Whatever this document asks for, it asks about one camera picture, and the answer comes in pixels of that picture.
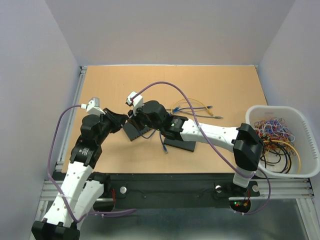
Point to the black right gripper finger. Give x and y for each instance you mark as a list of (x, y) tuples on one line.
[(131, 114), (140, 127)]

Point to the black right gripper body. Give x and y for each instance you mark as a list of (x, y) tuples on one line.
[(142, 118)]

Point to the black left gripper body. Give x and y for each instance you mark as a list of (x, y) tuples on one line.
[(106, 126)]

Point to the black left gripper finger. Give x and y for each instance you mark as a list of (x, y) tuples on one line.
[(115, 117), (115, 126)]

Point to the black switch with ports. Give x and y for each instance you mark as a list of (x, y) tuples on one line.
[(132, 133)]

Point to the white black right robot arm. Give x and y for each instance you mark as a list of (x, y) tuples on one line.
[(243, 141)]

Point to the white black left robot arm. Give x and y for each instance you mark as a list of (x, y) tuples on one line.
[(82, 185)]

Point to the white plastic basket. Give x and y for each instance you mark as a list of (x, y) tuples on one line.
[(307, 164)]

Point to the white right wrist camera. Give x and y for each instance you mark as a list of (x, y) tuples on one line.
[(134, 100)]

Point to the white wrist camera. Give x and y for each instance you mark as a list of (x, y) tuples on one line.
[(134, 100), (93, 107)]

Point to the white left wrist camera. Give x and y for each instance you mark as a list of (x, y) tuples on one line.
[(93, 107)]

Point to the black flat switch box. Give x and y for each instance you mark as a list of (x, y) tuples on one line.
[(183, 145)]

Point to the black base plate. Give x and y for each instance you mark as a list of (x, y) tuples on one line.
[(172, 191)]

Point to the aluminium frame rails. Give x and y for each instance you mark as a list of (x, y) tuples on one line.
[(289, 212)]

